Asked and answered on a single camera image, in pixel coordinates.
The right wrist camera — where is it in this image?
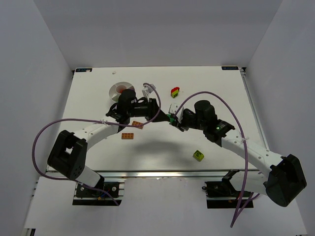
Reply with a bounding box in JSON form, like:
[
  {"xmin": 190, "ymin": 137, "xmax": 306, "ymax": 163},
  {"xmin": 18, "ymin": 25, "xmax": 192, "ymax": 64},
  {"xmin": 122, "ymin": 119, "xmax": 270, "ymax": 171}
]
[{"xmin": 168, "ymin": 103, "xmax": 184, "ymax": 123}]

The lime lego with print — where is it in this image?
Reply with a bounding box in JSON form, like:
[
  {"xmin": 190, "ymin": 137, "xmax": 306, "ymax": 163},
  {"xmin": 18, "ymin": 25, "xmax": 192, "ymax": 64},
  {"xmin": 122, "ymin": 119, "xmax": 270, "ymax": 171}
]
[{"xmin": 193, "ymin": 150, "xmax": 204, "ymax": 162}]

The white round divided container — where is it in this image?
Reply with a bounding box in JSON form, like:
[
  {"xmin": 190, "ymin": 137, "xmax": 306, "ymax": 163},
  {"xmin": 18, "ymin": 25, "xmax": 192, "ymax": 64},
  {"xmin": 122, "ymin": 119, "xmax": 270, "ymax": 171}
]
[{"xmin": 108, "ymin": 82, "xmax": 134, "ymax": 102}]

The orange flat lego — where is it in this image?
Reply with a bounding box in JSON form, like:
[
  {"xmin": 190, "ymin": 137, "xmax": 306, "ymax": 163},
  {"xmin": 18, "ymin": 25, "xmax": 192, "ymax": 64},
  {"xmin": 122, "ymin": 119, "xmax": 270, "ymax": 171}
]
[
  {"xmin": 121, "ymin": 133, "xmax": 134, "ymax": 140},
  {"xmin": 131, "ymin": 120, "xmax": 144, "ymax": 129}
]

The left blue table label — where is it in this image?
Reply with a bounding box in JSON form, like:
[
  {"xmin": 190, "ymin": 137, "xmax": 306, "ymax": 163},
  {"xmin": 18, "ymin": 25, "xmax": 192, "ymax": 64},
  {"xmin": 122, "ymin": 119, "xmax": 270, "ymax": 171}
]
[{"xmin": 75, "ymin": 68, "xmax": 92, "ymax": 73}]

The red and lime lego stack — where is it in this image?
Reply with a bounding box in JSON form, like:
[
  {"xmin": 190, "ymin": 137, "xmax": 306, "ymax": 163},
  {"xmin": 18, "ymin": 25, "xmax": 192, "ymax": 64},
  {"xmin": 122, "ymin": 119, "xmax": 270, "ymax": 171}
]
[{"xmin": 170, "ymin": 87, "xmax": 180, "ymax": 98}]

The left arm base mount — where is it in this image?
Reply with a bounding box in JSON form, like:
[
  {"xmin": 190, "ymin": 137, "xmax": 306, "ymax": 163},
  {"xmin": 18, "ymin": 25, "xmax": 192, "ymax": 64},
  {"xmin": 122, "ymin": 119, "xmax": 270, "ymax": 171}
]
[{"xmin": 72, "ymin": 181, "xmax": 125, "ymax": 207}]

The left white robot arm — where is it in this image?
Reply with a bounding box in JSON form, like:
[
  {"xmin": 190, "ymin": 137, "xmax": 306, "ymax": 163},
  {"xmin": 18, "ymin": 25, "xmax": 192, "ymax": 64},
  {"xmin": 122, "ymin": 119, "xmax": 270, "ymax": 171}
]
[{"xmin": 47, "ymin": 89, "xmax": 170, "ymax": 190}]

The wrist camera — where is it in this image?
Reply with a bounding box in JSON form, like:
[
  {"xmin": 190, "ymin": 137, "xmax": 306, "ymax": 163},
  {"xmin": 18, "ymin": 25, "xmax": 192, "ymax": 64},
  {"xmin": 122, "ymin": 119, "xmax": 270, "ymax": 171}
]
[
  {"xmin": 142, "ymin": 83, "xmax": 156, "ymax": 100},
  {"xmin": 168, "ymin": 103, "xmax": 184, "ymax": 123}
]

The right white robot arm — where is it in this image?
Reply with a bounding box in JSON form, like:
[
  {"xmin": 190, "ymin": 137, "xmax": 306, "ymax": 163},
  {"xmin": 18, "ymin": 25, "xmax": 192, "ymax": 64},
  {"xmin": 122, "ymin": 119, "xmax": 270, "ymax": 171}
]
[{"xmin": 169, "ymin": 100, "xmax": 307, "ymax": 207}]

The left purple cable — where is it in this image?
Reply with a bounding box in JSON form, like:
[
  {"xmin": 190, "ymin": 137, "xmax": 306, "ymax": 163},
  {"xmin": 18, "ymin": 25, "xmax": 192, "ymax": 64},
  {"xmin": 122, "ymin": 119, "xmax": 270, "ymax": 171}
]
[{"xmin": 33, "ymin": 83, "xmax": 162, "ymax": 206}]

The right blue table label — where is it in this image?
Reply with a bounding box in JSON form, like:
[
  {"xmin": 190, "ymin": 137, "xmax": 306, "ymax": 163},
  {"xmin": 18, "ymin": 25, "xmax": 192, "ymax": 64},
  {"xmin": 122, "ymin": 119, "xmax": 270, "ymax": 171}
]
[{"xmin": 221, "ymin": 66, "xmax": 239, "ymax": 70}]

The upper orange flat lego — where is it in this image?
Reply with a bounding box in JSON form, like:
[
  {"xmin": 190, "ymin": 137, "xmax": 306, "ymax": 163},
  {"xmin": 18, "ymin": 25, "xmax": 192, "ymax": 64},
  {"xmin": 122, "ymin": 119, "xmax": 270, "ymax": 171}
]
[{"xmin": 131, "ymin": 120, "xmax": 144, "ymax": 129}]

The lower orange flat lego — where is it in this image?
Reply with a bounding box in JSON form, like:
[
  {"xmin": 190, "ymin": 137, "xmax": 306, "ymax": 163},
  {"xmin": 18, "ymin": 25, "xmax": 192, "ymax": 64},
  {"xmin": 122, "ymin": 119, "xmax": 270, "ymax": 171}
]
[{"xmin": 121, "ymin": 133, "xmax": 134, "ymax": 140}]

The blue table label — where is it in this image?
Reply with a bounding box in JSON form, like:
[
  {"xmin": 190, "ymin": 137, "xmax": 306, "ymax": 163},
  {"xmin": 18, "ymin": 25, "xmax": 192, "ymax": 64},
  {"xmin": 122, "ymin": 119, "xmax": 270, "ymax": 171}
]
[
  {"xmin": 75, "ymin": 68, "xmax": 92, "ymax": 73},
  {"xmin": 221, "ymin": 66, "xmax": 239, "ymax": 70}
]

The aluminium table frame rail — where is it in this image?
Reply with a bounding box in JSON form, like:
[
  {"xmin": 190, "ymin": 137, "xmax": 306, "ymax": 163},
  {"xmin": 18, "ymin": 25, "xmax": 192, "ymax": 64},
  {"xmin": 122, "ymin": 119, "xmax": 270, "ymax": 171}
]
[{"xmin": 44, "ymin": 169, "xmax": 259, "ymax": 179}]

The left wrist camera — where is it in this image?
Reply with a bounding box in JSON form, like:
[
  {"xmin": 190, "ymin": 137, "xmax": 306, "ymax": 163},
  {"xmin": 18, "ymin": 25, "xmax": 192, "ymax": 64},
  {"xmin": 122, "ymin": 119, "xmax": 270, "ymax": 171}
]
[{"xmin": 142, "ymin": 83, "xmax": 156, "ymax": 100}]

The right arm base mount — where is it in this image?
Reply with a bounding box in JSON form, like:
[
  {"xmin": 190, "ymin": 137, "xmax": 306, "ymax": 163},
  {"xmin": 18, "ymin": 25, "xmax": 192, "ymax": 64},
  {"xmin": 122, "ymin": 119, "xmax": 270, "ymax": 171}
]
[{"xmin": 202, "ymin": 170, "xmax": 240, "ymax": 209}]

